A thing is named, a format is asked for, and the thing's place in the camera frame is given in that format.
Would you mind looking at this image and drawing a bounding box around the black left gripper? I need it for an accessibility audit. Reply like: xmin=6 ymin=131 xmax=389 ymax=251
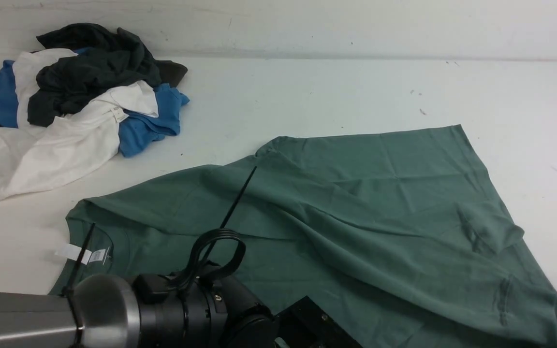
xmin=276 ymin=296 xmax=362 ymax=348

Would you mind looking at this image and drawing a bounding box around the green long sleeve shirt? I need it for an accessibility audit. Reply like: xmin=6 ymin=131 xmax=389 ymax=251
xmin=66 ymin=125 xmax=557 ymax=348

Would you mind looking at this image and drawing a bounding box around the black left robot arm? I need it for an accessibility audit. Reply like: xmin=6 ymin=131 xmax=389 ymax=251
xmin=0 ymin=275 xmax=360 ymax=348

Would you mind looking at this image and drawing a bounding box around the dark brown garment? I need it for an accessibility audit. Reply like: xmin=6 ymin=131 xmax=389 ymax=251
xmin=156 ymin=60 xmax=188 ymax=87

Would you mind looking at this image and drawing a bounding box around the dark grey garment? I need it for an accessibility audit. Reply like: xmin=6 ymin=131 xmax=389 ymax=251
xmin=28 ymin=23 xmax=162 ymax=127

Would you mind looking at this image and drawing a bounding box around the white garment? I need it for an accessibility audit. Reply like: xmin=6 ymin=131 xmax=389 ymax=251
xmin=0 ymin=49 xmax=158 ymax=200

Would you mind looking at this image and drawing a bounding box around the blue garment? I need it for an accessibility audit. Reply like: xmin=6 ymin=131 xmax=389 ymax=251
xmin=0 ymin=49 xmax=190 ymax=157

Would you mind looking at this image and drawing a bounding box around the black left camera cable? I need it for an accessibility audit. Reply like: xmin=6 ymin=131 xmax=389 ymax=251
xmin=167 ymin=229 xmax=247 ymax=290

